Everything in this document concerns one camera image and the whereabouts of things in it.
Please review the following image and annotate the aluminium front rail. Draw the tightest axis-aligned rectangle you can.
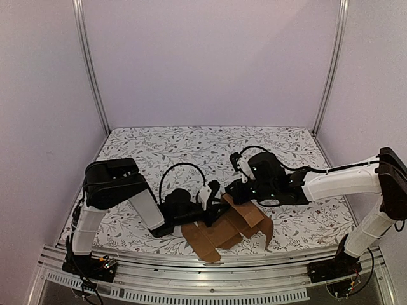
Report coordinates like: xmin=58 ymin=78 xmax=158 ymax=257
xmin=26 ymin=246 xmax=399 ymax=304

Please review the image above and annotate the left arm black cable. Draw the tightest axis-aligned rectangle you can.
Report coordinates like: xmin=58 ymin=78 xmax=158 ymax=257
xmin=158 ymin=162 xmax=207 ymax=207

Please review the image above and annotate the aluminium frame post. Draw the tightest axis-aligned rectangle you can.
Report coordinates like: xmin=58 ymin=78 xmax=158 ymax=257
xmin=71 ymin=0 xmax=112 ymax=134
xmin=312 ymin=0 xmax=350 ymax=134

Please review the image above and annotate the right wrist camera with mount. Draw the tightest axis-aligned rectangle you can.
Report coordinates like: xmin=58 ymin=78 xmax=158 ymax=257
xmin=230 ymin=152 xmax=254 ymax=183

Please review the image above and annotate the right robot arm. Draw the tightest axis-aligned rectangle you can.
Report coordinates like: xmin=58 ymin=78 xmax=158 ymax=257
xmin=226 ymin=147 xmax=406 ymax=277

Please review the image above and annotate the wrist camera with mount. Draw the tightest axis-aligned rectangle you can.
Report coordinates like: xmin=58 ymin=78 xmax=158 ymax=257
xmin=230 ymin=152 xmax=254 ymax=183
xmin=197 ymin=180 xmax=221 ymax=211

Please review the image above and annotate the right aluminium frame post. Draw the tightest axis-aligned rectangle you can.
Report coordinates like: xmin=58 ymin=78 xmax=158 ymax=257
xmin=312 ymin=0 xmax=350 ymax=134

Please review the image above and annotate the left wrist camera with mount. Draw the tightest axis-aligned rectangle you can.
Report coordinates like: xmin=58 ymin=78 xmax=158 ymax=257
xmin=197 ymin=180 xmax=221 ymax=211

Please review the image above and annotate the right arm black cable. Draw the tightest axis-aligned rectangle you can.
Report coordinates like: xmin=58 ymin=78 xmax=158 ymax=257
xmin=238 ymin=145 xmax=382 ymax=175

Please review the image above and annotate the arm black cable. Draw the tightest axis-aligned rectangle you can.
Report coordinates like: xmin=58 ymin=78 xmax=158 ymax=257
xmin=158 ymin=162 xmax=207 ymax=207
xmin=238 ymin=145 xmax=382 ymax=175

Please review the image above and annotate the left aluminium frame post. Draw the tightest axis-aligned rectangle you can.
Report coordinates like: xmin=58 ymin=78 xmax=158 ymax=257
xmin=71 ymin=0 xmax=112 ymax=134

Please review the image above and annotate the floral patterned table mat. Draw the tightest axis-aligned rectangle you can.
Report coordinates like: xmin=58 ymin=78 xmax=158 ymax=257
xmin=93 ymin=126 xmax=355 ymax=256

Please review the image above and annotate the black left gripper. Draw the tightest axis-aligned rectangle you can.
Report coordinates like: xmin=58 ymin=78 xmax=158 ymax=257
xmin=172 ymin=200 xmax=231 ymax=228

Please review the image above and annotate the brown cardboard box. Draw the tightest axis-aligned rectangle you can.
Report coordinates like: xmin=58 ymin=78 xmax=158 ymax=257
xmin=181 ymin=194 xmax=274 ymax=263

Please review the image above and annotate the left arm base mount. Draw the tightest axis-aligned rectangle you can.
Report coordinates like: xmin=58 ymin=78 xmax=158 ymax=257
xmin=62 ymin=254 xmax=118 ymax=283

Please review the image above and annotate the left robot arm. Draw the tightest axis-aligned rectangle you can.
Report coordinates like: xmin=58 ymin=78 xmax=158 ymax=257
xmin=66 ymin=158 xmax=230 ymax=276

